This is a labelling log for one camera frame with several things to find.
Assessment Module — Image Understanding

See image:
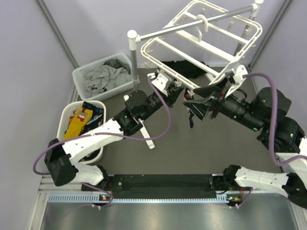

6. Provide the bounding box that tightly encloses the grey white drying rack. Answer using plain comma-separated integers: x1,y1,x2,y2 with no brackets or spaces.
122,0,264,150

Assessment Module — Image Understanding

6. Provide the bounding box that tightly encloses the black blue patterned sock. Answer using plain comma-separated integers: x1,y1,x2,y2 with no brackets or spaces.
83,102,104,129

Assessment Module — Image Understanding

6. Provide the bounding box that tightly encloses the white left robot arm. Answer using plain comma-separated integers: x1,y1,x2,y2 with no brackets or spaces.
44,84,184,190

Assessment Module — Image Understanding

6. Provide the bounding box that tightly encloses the grey clothes pile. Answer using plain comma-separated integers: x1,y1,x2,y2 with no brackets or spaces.
85,58,132,97

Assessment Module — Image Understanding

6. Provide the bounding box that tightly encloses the black garment on floor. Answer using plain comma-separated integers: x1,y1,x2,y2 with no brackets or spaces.
162,60,207,79

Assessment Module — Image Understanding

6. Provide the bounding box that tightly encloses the white oval sock basket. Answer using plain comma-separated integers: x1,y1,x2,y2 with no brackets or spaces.
55,100,107,165

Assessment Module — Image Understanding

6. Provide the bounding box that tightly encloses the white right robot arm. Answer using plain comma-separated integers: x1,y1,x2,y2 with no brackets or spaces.
183,85,307,208

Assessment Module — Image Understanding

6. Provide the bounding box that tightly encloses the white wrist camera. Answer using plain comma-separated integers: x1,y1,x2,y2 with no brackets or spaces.
225,65,248,98
147,72,172,96

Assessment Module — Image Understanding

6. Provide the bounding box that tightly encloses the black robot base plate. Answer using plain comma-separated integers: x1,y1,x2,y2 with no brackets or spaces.
81,173,226,199

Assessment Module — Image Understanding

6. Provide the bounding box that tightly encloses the white rectangular laundry basket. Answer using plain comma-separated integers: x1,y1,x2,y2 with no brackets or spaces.
72,53,133,101

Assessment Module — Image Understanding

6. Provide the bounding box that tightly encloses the navy santa sock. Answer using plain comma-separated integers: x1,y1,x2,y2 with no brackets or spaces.
184,88,194,128

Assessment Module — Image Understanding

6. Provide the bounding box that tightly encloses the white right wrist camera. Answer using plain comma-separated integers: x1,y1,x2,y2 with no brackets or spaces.
225,65,248,98

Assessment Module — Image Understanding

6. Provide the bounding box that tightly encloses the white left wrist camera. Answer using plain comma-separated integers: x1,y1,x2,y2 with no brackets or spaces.
147,72,172,96

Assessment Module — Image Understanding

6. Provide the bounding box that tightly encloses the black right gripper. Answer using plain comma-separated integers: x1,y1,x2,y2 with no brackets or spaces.
181,76,262,131

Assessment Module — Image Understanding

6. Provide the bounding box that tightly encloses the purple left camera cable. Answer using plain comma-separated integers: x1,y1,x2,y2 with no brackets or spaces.
32,76,172,210

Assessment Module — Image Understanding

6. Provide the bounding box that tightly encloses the white clip sock hanger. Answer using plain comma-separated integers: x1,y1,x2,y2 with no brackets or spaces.
135,0,263,90

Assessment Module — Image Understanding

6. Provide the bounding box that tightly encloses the yellow bear sock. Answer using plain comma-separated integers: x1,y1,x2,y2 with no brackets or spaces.
63,107,93,140

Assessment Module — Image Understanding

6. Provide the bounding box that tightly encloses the grey slotted cable duct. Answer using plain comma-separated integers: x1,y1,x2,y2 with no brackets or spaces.
48,193,242,204

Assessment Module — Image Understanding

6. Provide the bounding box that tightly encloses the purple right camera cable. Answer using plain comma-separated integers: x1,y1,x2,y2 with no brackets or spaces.
227,72,307,209

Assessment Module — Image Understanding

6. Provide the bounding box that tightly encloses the purple camera cable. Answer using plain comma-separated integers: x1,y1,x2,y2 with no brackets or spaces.
227,72,307,209
32,76,172,210

